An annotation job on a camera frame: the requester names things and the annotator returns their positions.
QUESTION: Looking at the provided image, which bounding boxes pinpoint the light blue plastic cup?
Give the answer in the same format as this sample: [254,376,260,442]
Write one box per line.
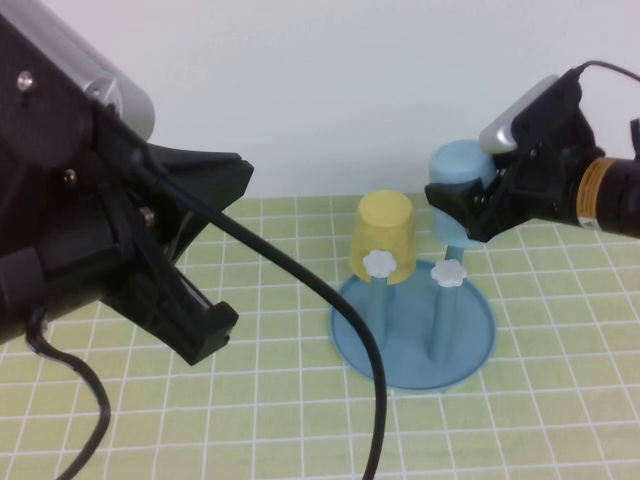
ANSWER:
[428,139,501,249]

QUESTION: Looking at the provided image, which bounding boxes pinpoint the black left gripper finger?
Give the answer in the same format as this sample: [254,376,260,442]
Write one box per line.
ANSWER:
[129,268,240,367]

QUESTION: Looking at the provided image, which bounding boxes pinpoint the green checkered table cloth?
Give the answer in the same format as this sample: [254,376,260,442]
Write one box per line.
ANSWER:
[0,185,640,480]

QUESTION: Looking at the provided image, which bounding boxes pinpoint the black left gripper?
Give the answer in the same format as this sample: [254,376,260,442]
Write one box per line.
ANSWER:
[0,14,254,346]

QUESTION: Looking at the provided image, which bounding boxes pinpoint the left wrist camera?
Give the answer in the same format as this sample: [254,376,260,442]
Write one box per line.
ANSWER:
[4,0,157,141]

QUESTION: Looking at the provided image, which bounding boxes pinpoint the blue cup stand white caps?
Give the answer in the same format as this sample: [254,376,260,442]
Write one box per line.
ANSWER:
[328,243,498,393]

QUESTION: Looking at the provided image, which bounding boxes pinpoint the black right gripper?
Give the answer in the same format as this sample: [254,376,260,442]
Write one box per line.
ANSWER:
[423,110,606,245]

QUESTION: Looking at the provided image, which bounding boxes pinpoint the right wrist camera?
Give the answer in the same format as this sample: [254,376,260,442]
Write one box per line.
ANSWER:
[478,68,585,154]

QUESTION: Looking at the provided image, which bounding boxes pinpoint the yellow plastic cup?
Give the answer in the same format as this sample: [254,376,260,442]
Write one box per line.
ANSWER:
[348,189,418,287]

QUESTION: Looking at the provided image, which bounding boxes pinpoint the black right camera cable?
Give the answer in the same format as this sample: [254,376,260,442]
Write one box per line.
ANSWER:
[574,59,640,84]

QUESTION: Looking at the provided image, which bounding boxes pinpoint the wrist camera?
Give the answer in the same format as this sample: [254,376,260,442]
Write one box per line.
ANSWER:
[478,68,585,154]
[4,0,157,141]

